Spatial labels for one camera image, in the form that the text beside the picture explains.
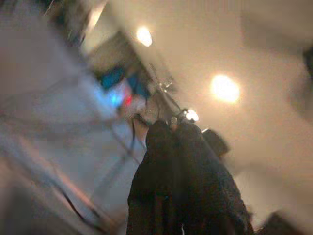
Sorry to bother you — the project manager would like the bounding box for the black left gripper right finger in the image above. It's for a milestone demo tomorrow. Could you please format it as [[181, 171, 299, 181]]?
[[174, 121, 254, 235]]

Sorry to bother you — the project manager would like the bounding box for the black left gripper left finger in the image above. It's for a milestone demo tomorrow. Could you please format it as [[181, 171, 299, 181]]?
[[126, 119, 177, 235]]

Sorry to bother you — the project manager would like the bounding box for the round ceiling light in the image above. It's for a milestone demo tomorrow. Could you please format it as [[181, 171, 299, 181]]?
[[135, 26, 154, 47], [210, 74, 241, 103]]

